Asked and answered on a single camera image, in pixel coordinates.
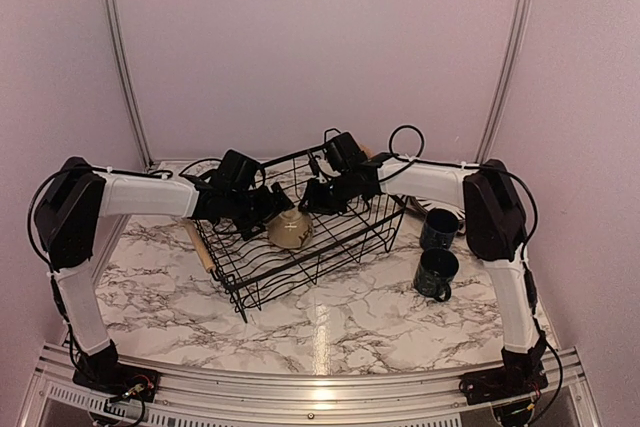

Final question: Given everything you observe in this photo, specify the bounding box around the black wire dish rack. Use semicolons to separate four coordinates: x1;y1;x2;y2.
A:
192;129;406;317

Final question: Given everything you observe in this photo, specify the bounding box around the beige ceramic bowl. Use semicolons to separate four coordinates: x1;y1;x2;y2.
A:
267;208;314;250

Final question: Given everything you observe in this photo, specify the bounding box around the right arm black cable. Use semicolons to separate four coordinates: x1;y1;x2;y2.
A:
387;124;564;398

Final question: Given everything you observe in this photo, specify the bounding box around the aluminium front frame rail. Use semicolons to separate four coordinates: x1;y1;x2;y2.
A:
18;344;602;426

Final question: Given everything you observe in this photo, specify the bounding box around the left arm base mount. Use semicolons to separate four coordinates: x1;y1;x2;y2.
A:
73;341;160;402

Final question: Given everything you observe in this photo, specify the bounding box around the left wooden rack handle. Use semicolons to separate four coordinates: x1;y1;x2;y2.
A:
181;219;215;274

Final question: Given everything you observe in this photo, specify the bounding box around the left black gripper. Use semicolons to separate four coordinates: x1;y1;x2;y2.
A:
226;181;294;242

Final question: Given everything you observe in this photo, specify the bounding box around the dark green mug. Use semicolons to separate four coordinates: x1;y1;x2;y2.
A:
413;248;459;303

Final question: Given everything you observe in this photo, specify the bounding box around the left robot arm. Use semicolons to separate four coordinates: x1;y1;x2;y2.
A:
28;150;293;392

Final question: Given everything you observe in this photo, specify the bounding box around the aluminium corner post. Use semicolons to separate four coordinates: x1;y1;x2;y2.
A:
475;0;532;163
103;0;154;168

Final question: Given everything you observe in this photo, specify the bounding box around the right aluminium corner post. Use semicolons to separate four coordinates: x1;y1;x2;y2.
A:
475;0;532;163

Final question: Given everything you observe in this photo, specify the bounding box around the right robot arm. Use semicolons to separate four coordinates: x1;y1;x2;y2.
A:
299;132;549;395

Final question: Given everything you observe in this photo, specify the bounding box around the white striped round plate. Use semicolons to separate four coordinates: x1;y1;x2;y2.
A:
407;197;465;220

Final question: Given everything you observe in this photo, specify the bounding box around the navy blue mug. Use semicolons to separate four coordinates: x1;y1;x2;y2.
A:
419;208;460;250

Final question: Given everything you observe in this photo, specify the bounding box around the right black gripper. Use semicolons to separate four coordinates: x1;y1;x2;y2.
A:
299;171;359;216

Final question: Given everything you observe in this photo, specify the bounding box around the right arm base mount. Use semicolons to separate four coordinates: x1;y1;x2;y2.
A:
459;350;549;405

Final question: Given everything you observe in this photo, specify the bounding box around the left aluminium corner post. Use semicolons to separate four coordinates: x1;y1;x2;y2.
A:
103;0;154;168

